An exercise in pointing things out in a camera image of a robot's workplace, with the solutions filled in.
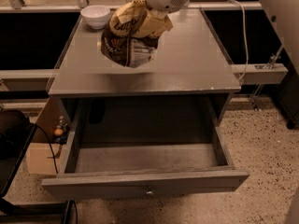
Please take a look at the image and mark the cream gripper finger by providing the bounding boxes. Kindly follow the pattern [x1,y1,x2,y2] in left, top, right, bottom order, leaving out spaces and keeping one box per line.
[133,9,173,38]

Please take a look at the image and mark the brown and cream chip bag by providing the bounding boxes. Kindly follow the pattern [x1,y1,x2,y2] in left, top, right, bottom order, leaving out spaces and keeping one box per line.
[101,0,160,68]

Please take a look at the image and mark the grey cabinet with counter top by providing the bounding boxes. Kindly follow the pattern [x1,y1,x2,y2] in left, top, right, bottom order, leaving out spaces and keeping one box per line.
[49,9,240,147]

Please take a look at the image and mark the grey open top drawer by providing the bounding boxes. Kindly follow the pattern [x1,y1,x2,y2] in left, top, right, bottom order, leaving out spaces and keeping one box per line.
[41,125,250,202]

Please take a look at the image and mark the white ceramic bowl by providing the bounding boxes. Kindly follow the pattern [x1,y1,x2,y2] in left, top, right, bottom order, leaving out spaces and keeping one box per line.
[80,5,110,29]

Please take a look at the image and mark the small figurine with orange ball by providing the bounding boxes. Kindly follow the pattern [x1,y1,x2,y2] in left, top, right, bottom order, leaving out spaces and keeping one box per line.
[54,116,69,145]

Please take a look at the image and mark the black chair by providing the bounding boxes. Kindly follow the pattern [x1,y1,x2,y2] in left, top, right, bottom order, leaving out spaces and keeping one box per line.
[0,110,35,197]

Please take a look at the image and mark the cardboard box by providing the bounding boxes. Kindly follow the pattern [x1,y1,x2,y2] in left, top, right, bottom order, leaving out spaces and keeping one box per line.
[25,97,68,175]

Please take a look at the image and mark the metal rail frame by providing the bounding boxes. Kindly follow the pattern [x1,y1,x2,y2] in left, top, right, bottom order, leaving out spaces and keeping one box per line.
[1,3,287,96]

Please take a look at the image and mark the black cable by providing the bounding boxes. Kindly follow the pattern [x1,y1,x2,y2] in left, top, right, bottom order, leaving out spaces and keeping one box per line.
[35,122,60,175]

